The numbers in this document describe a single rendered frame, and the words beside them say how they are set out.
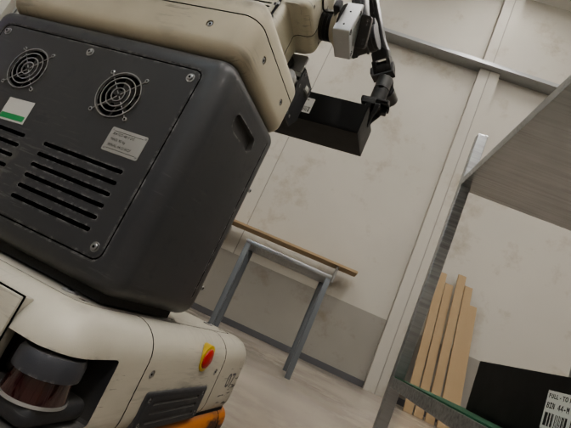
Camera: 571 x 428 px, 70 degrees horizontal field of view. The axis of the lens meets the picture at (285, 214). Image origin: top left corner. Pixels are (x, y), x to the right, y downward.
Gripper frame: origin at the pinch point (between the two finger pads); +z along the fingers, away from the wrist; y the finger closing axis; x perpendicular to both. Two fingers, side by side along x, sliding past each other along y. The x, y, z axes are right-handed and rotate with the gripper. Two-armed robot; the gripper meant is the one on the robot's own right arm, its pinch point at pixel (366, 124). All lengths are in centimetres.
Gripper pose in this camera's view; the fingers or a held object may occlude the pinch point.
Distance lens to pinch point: 152.6
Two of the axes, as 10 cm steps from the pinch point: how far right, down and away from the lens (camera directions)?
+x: -2.3, -3.3, -9.2
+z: -3.9, 8.9, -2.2
